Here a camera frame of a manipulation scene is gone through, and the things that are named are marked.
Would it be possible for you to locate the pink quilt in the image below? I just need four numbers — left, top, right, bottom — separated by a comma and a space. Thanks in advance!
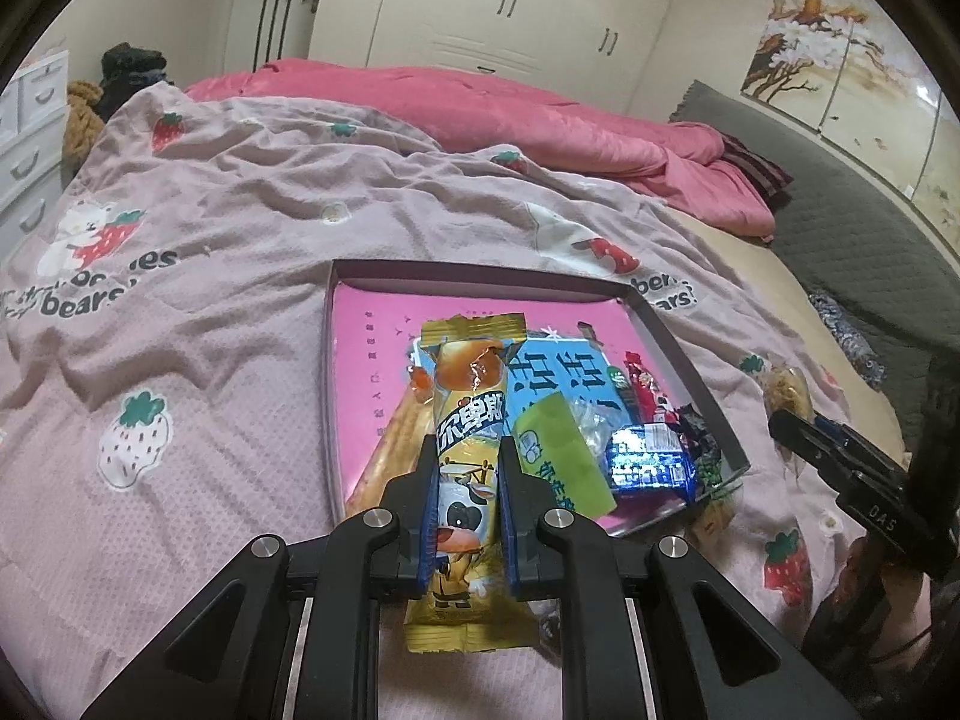
184, 56, 778, 242

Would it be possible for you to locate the orange snack packet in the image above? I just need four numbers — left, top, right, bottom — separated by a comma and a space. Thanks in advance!
346, 366, 438, 515

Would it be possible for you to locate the blue snack packet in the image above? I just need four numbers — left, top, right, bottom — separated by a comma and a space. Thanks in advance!
603, 423, 699, 506

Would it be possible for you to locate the person's right hand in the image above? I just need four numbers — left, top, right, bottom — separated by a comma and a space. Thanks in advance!
834, 537, 875, 620

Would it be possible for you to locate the white wardrobe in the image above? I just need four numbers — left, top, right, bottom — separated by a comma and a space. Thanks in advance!
307, 0, 685, 122

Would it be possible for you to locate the white drawer cabinet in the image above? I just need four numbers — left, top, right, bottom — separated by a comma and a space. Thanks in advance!
0, 49, 73, 257

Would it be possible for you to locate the grey quilted headboard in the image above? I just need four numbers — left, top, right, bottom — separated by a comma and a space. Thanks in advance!
667, 79, 960, 422

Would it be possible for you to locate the black snack packet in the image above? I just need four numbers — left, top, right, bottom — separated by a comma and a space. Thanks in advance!
674, 404, 725, 467

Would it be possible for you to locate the blue white patterned cloth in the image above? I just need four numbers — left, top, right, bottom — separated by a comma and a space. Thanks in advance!
806, 288, 890, 392

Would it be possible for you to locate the beige bed sheet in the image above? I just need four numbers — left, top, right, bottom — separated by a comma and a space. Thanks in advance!
667, 206, 902, 422

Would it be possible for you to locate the clear biscuit packet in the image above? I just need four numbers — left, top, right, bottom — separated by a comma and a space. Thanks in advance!
760, 360, 815, 460

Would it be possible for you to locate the tree wall poster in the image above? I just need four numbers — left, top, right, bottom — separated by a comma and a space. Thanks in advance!
739, 0, 960, 227

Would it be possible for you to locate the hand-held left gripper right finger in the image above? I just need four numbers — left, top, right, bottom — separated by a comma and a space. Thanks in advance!
495, 435, 797, 720

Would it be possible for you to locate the person's right forearm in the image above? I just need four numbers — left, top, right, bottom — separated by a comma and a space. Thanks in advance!
891, 568, 955, 670

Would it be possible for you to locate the red snack packet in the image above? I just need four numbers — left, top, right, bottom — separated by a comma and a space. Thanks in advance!
622, 349, 680, 430

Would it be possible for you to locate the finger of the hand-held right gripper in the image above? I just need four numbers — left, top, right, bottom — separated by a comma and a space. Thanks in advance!
767, 408, 865, 497
814, 414, 913, 478

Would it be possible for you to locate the brown plush toy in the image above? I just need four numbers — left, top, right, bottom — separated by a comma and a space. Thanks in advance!
62, 80, 107, 167

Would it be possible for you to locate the clear candy packet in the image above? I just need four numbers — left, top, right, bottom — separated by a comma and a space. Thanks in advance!
562, 396, 625, 452

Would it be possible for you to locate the black clothes pile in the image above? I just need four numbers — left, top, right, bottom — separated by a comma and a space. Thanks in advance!
99, 44, 182, 122

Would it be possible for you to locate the pink shallow cardboard box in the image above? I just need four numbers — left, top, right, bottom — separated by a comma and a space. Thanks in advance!
321, 259, 752, 541

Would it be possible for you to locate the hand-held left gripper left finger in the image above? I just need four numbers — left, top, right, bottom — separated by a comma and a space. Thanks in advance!
161, 454, 443, 720

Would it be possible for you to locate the yellow cow print snack packet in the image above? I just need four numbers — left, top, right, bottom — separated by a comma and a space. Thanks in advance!
404, 312, 538, 654

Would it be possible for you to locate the dark striped pillow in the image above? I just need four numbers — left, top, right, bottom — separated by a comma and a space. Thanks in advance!
719, 130, 797, 204

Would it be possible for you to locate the dark green patterned snack packet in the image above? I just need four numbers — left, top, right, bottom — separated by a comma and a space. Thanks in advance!
689, 457, 741, 500

